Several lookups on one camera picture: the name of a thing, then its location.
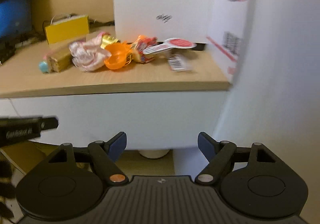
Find teal toy case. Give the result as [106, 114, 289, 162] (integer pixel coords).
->
[39, 61, 50, 73]

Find white desk drawer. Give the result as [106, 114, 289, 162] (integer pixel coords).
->
[14, 92, 227, 150]

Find biscuit stick packet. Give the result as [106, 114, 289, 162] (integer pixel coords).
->
[46, 46, 72, 73]

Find white pink cloth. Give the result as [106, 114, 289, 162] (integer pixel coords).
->
[69, 32, 111, 72]

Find gold keychain trinket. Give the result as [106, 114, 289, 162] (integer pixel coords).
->
[124, 51, 133, 67]

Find clear plastic packet with barcode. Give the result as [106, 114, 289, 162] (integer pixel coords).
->
[168, 54, 193, 72]

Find pink Volcano snack packet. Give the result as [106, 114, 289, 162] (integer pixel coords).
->
[100, 34, 119, 49]

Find red white keychain charm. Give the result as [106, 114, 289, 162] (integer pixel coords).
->
[130, 35, 157, 64]

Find white round stool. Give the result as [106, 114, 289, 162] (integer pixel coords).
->
[138, 149, 170, 159]

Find yellow cardboard box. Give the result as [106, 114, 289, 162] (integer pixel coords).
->
[44, 15, 89, 44]

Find black computer monitor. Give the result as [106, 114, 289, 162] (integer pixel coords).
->
[1, 0, 32, 40]

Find white aigo computer case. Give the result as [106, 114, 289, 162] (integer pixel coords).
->
[113, 0, 213, 43]

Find white leaflet with QR codes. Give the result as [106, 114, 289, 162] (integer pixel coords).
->
[206, 0, 249, 83]

